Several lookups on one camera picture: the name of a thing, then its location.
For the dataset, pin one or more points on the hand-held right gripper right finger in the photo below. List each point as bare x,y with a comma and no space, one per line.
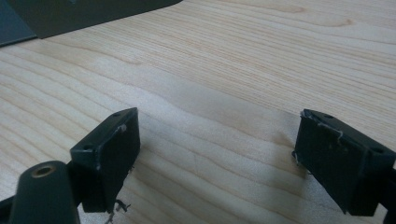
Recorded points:
339,168

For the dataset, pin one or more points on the dark flat mat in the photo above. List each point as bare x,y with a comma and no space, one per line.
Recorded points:
59,15

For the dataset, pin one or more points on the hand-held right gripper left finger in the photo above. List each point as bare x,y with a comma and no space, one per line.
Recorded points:
106,168

